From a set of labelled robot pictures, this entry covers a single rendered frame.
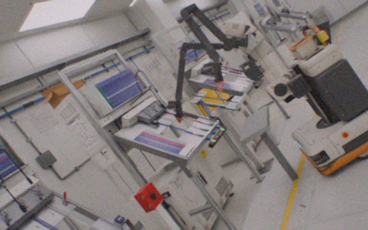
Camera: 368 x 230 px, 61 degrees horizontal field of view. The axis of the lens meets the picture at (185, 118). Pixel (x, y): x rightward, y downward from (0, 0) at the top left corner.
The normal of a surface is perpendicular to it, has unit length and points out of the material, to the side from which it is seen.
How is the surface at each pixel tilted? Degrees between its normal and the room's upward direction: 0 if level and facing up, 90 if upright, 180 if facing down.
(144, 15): 90
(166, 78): 90
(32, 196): 47
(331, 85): 90
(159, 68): 90
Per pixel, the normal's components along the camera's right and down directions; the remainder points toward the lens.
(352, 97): -0.11, 0.19
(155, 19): -0.44, 0.42
